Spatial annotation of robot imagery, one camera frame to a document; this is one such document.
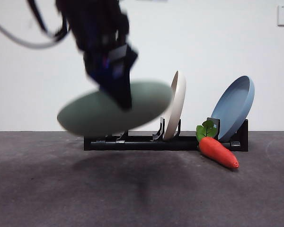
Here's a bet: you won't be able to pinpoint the green plate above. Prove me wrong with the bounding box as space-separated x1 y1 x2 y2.
56 79 174 137

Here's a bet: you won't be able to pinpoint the orange toy carrot green leaves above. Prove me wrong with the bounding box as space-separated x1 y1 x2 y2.
195 120 240 169

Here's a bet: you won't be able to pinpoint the beige plate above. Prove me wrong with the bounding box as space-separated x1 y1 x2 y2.
162 70 187 140

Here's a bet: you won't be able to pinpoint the black plate rack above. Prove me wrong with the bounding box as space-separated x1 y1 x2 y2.
83 117 249 152

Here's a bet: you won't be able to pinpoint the blue plate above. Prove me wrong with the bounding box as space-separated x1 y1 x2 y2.
210 75 255 141

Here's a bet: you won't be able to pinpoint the black cable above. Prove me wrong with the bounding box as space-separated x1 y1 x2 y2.
26 0 50 34

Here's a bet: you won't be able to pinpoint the grey cable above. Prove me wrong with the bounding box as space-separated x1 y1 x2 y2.
0 14 71 50

